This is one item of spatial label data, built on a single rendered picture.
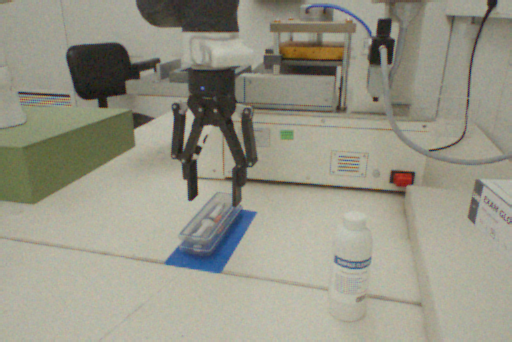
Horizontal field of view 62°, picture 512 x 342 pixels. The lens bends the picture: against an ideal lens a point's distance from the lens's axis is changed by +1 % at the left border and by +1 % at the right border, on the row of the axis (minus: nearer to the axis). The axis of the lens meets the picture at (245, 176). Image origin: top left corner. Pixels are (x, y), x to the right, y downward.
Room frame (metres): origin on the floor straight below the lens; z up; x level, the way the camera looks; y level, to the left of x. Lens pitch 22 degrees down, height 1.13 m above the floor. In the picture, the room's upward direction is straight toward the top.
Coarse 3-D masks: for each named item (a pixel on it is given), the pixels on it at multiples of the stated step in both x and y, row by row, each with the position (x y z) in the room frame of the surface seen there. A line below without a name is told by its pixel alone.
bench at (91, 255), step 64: (448, 128) 1.43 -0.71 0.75; (64, 192) 0.88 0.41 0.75; (128, 192) 0.88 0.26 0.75; (256, 192) 0.87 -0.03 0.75; (320, 192) 0.87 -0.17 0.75; (384, 192) 0.87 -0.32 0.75; (0, 256) 0.61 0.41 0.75; (64, 256) 0.61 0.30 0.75; (128, 256) 0.61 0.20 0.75; (256, 256) 0.61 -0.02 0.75; (320, 256) 0.61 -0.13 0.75; (384, 256) 0.61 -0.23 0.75; (0, 320) 0.45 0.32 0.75; (64, 320) 0.45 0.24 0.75; (128, 320) 0.45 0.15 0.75; (192, 320) 0.45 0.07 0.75; (256, 320) 0.45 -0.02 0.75; (320, 320) 0.45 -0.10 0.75; (384, 320) 0.45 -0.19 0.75
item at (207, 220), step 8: (216, 192) 0.77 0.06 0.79; (224, 192) 0.77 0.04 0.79; (216, 200) 0.74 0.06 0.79; (224, 200) 0.74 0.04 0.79; (208, 208) 0.70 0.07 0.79; (216, 208) 0.70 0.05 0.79; (224, 208) 0.70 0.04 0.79; (200, 216) 0.67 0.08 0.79; (208, 216) 0.67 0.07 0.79; (216, 216) 0.67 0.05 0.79; (224, 216) 0.67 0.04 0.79; (192, 224) 0.64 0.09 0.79; (200, 224) 0.64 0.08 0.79; (208, 224) 0.64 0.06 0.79; (216, 224) 0.64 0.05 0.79; (184, 232) 0.61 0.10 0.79; (192, 232) 0.61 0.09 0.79; (200, 232) 0.61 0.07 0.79; (208, 232) 0.61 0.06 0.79
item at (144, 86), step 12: (180, 60) 1.22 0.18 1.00; (156, 72) 1.22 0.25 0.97; (168, 72) 1.13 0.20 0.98; (132, 84) 1.06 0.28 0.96; (144, 84) 1.05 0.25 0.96; (156, 84) 1.04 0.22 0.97; (168, 84) 1.03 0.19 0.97; (180, 84) 1.03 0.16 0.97; (168, 96) 1.06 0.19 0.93; (180, 96) 1.05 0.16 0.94
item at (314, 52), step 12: (312, 36) 1.05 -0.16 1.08; (288, 48) 0.98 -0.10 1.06; (300, 48) 0.97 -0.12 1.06; (312, 48) 0.97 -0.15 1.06; (324, 48) 0.96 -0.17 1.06; (336, 48) 0.96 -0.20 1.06; (288, 60) 0.98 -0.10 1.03; (300, 60) 0.98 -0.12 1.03; (312, 60) 0.97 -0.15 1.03; (324, 60) 0.97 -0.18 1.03; (336, 60) 0.96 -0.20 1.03
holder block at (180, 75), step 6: (186, 66) 1.15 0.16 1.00; (234, 66) 1.20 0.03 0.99; (240, 66) 1.15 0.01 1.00; (246, 66) 1.16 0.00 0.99; (174, 72) 1.04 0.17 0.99; (180, 72) 1.04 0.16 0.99; (186, 72) 1.04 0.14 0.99; (240, 72) 1.07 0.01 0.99; (246, 72) 1.14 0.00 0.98; (174, 78) 1.04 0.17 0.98; (180, 78) 1.04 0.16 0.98; (186, 78) 1.04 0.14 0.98
